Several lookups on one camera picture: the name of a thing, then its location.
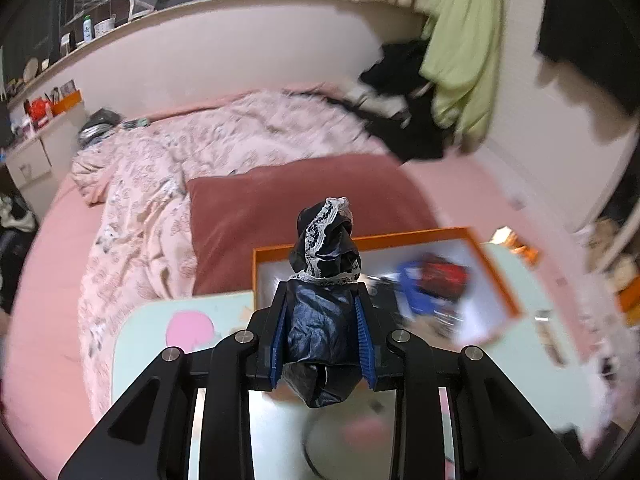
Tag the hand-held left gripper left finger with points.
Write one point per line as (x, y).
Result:
(277, 342)

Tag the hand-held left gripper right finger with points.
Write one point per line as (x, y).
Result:
(365, 347)

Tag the black lace-trimmed cloth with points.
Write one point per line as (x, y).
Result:
(320, 320)

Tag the orange cardboard box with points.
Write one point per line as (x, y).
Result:
(390, 260)

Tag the red container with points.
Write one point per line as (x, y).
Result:
(38, 108)

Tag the blue pouch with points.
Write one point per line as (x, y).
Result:
(417, 300)

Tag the dark pink pillow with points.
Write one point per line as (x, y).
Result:
(250, 220)

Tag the brown packet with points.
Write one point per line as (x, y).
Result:
(517, 247)

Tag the pink floral quilt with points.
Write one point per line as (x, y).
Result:
(150, 170)

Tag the pile of black clothes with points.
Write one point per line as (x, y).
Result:
(420, 130)

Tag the dark coiled item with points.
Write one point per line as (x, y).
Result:
(100, 125)

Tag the black and white cloth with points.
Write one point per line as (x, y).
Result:
(17, 215)

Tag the white nightstand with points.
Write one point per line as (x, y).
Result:
(30, 160)

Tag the small orange box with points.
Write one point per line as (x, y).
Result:
(66, 103)

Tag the light green garment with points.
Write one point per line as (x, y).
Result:
(465, 35)

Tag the white bottle with green cap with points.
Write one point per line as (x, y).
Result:
(88, 27)

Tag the dark hanging garment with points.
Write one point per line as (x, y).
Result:
(580, 25)

